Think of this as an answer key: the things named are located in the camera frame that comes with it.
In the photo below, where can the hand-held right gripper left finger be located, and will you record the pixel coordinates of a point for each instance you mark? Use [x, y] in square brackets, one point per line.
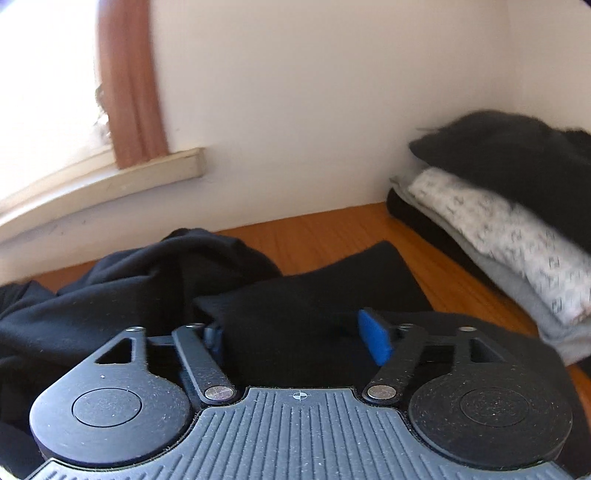
[203, 364]

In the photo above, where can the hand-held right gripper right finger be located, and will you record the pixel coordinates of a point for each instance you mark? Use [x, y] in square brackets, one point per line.
[376, 337]

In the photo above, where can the black fleece pants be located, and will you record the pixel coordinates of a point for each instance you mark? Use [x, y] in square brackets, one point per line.
[286, 309]

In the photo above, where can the black folded garment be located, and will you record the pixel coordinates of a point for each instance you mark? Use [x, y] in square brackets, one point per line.
[415, 217]

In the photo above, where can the white patterned folded garment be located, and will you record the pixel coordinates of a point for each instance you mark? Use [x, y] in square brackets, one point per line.
[508, 240]

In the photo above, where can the beige windowsill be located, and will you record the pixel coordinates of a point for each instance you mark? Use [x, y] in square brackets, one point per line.
[92, 189]

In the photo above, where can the wooden window frame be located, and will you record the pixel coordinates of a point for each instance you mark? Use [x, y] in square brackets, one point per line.
[134, 83]

